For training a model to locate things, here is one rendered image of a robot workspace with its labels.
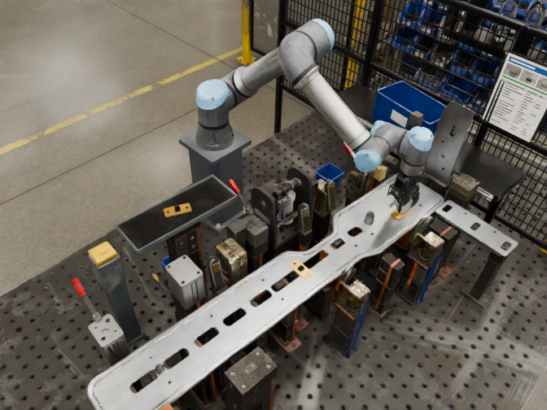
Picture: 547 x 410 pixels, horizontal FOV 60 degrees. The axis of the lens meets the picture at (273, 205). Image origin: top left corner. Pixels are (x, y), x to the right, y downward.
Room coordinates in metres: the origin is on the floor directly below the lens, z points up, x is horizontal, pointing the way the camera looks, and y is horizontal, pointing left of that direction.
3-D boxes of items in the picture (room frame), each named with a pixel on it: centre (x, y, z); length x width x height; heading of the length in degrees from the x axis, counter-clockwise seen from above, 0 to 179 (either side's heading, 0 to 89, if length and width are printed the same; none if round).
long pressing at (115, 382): (0.93, -0.09, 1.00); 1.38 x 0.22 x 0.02; 133
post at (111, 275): (0.86, 0.49, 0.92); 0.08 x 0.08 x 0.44; 43
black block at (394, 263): (1.01, -0.41, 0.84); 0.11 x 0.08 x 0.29; 43
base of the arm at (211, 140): (1.50, 0.24, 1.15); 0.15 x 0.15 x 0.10
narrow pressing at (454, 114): (1.44, -0.64, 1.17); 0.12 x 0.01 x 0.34; 43
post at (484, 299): (1.09, -0.81, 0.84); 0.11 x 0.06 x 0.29; 43
